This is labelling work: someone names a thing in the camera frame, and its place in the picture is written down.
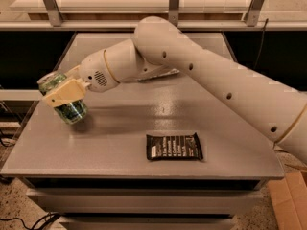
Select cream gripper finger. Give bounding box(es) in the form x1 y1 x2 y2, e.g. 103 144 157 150
65 65 80 80
41 77 89 107

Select green soda can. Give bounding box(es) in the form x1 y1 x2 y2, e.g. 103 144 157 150
37 66 88 125

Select metal shelf frame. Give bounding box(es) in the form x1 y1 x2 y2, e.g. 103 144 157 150
0 0 307 32

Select black snack bar wrapper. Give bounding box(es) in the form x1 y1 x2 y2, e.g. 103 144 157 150
146 133 203 161

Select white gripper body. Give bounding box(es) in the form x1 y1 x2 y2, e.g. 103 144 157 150
79 49 119 92

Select cardboard box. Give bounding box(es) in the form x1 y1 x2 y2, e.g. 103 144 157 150
268 171 307 230

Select clear plastic water bottle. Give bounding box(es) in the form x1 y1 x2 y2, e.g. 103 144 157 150
138 68 179 82

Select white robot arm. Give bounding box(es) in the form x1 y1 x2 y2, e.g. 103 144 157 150
43 16 307 163

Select black floor cable left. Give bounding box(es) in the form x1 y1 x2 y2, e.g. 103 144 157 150
0 212 60 230

